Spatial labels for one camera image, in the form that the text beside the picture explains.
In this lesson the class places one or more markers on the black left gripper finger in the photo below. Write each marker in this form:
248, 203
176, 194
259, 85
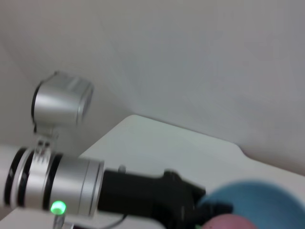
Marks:
216, 207

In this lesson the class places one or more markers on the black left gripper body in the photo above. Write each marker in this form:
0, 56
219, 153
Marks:
143, 193

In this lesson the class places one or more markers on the pink toy peach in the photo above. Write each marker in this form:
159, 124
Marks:
228, 221

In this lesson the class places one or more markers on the blue plastic bowl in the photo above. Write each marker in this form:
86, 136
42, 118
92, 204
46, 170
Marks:
257, 198

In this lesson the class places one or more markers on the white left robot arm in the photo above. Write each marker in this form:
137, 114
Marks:
59, 183

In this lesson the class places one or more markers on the silver camera mount bracket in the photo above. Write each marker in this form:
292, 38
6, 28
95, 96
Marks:
45, 143

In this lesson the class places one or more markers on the silver black wrist camera box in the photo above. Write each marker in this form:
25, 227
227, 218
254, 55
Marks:
62, 100

